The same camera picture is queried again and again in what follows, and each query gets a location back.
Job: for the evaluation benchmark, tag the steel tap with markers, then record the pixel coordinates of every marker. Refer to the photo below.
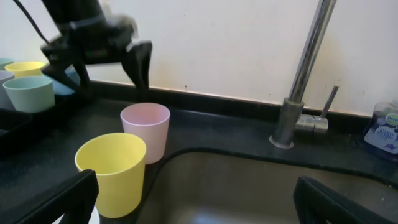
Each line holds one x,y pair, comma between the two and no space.
287,124

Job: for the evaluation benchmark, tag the pink cup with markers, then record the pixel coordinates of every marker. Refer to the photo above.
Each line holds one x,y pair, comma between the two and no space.
149,133

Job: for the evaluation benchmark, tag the grey cup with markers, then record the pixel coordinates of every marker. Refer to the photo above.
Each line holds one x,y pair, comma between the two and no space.
4,93

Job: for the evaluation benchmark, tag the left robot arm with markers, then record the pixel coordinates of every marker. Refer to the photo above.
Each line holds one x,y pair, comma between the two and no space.
74,11

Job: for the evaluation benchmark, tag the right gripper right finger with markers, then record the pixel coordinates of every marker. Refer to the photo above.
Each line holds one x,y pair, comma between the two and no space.
323,205

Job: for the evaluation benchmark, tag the black tray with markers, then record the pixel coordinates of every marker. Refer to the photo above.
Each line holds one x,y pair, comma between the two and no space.
15,137
68,105

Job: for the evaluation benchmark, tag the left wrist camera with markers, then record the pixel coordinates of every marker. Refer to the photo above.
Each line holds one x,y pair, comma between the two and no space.
124,23

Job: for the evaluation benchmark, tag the steel sink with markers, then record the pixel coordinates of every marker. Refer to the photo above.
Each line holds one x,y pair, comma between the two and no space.
233,193

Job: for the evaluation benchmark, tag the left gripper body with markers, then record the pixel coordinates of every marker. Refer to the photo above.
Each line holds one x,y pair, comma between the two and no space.
93,46

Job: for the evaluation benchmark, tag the blue cup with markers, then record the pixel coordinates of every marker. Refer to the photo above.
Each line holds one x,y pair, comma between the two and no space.
63,88

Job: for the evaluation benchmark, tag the green cup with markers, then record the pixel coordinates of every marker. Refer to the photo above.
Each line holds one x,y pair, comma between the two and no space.
3,63
31,96

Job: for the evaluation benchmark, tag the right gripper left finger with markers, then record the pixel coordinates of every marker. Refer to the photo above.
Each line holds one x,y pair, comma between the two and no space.
71,199

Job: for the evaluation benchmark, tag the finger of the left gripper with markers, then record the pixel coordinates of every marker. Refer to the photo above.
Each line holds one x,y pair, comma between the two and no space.
140,65
81,81

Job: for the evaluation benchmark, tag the blue soap bottle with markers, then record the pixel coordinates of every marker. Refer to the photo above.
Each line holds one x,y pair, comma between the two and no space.
382,137

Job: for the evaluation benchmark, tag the yellow cup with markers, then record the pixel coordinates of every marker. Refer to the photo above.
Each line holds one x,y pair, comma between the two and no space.
121,174
23,70

